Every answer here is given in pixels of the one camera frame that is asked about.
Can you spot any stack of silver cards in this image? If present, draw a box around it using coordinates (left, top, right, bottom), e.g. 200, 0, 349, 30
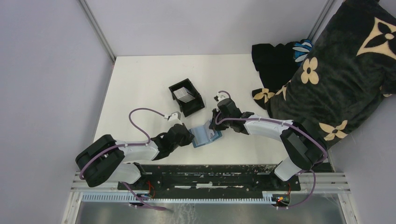
172, 87, 195, 103

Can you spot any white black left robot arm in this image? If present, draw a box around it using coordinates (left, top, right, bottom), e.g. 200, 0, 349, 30
75, 124, 195, 190

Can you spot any black floral fleece blanket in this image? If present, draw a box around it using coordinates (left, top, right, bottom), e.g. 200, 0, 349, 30
251, 0, 396, 147

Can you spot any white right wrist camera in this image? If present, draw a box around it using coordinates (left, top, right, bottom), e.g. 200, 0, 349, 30
214, 92, 230, 102

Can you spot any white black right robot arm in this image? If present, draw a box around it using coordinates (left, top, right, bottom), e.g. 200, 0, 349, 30
209, 96, 327, 190

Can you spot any blue leather card holder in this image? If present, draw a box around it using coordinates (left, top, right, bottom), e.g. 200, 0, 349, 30
189, 120, 222, 148

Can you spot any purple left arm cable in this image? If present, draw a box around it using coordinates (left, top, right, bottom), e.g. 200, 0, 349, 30
79, 108, 169, 211

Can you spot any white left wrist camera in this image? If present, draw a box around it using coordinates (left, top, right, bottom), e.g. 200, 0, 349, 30
167, 112, 182, 126

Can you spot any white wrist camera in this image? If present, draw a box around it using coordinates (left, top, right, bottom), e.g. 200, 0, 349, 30
167, 112, 182, 126
214, 92, 230, 102

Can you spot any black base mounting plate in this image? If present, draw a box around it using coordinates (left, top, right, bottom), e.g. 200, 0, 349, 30
130, 165, 301, 199

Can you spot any black cloth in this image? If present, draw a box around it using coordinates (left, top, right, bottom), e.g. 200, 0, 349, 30
251, 42, 299, 91

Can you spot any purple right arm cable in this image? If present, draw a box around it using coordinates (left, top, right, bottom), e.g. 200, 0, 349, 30
215, 90, 328, 209

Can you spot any light blue slotted cable duct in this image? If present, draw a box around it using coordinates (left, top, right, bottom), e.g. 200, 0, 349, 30
81, 192, 276, 205

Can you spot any aluminium frame rail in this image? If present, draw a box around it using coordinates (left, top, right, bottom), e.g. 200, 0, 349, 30
298, 172, 351, 194

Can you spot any blue white patterned cloth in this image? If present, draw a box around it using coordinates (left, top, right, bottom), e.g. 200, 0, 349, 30
292, 39, 313, 65

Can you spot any black plastic card bin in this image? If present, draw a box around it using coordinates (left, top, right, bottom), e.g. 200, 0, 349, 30
169, 78, 205, 117

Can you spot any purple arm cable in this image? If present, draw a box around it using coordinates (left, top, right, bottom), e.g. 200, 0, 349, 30
79, 108, 169, 211
215, 90, 328, 209

